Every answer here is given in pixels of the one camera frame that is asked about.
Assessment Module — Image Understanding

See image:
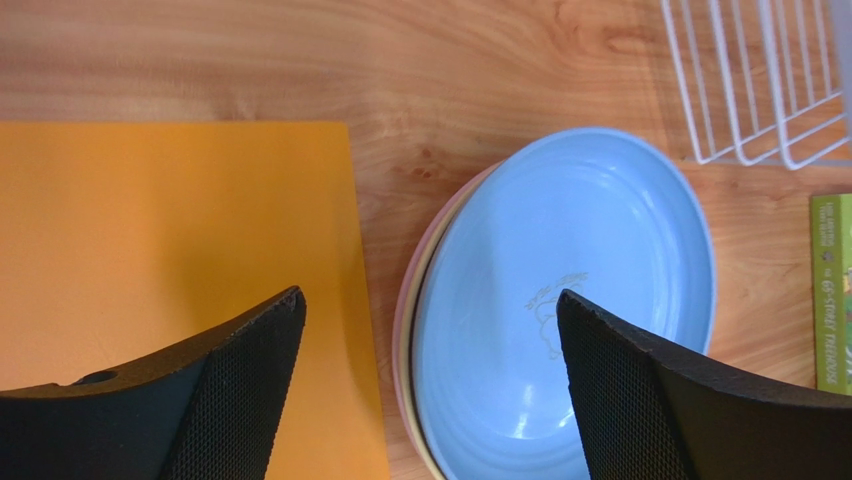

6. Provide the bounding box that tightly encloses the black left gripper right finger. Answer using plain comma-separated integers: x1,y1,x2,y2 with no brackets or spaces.
557,290,851,479

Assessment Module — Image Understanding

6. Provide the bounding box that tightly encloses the yellow plate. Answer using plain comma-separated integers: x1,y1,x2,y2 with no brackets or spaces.
399,174,497,480

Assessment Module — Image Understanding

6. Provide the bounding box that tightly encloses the white wire dish rack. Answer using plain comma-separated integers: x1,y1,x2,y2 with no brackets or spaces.
660,1,851,171

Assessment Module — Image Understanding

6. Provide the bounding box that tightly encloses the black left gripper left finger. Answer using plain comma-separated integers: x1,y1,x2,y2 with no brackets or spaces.
1,287,307,479

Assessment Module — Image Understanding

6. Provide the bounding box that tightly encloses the orange mat left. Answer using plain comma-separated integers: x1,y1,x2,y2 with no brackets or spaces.
1,122,389,479

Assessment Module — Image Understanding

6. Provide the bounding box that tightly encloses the pink plate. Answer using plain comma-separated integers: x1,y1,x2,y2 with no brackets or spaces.
392,162,501,434

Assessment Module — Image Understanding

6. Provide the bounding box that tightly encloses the blue plate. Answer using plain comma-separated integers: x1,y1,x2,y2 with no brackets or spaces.
411,128,717,479

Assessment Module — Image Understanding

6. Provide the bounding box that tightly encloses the green treehouse book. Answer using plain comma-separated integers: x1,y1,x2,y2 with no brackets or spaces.
810,193,851,395

